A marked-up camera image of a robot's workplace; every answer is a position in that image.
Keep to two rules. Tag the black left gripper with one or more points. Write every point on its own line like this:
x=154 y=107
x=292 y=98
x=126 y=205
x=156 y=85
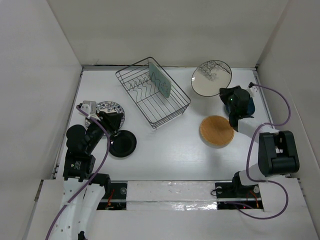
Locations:
x=111 y=121

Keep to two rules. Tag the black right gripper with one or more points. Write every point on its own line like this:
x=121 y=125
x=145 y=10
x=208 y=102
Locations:
x=225 y=92

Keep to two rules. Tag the cream round plate tree drawing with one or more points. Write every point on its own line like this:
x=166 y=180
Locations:
x=210 y=76

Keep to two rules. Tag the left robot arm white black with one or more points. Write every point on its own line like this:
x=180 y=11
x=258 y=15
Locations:
x=83 y=187

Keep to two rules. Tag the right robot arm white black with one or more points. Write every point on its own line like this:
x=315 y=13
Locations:
x=277 y=152

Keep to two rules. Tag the blue white floral plate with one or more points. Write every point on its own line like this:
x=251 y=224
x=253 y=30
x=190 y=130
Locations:
x=108 y=107

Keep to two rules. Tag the dark blue leaf-shaped plate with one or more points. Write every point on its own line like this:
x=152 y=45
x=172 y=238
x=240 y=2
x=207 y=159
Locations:
x=250 y=110

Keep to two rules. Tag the black round bowl plate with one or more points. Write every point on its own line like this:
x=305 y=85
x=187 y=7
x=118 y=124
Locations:
x=122 y=143

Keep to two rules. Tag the orange woven bamboo round plate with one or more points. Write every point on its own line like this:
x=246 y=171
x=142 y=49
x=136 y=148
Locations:
x=216 y=132

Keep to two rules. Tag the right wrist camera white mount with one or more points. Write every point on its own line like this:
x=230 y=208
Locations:
x=252 y=89

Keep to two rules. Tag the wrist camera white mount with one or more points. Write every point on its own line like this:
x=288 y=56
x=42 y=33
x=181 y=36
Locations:
x=88 y=109
x=252 y=89

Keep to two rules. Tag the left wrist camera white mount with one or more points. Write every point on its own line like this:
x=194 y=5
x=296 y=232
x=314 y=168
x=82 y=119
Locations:
x=88 y=109

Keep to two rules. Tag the grey wire dish rack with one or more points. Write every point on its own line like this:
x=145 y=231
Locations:
x=157 y=109

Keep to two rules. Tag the silver front rail tape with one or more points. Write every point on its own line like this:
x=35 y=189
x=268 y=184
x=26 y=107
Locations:
x=179 y=196

